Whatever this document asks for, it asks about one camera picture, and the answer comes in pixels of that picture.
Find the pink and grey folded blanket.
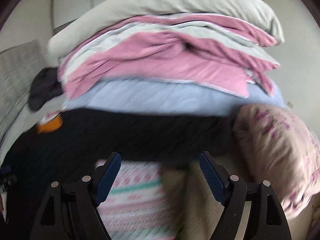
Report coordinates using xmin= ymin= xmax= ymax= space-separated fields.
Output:
xmin=57 ymin=13 xmax=279 ymax=99

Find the dark navy puffer jacket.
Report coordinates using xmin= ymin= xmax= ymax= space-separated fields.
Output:
xmin=28 ymin=67 xmax=63 ymax=112

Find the beige pillow on top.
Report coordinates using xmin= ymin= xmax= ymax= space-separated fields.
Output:
xmin=47 ymin=0 xmax=285 ymax=58

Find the pink floral pillow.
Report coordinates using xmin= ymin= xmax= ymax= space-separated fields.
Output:
xmin=233 ymin=104 xmax=319 ymax=219

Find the light blue folded blanket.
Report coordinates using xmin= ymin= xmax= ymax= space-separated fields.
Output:
xmin=65 ymin=79 xmax=286 ymax=116

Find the patterned pink teal blanket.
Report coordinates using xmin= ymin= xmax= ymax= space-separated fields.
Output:
xmin=98 ymin=161 xmax=176 ymax=240

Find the black quilted jacket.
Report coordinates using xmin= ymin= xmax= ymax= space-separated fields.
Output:
xmin=4 ymin=109 xmax=231 ymax=239

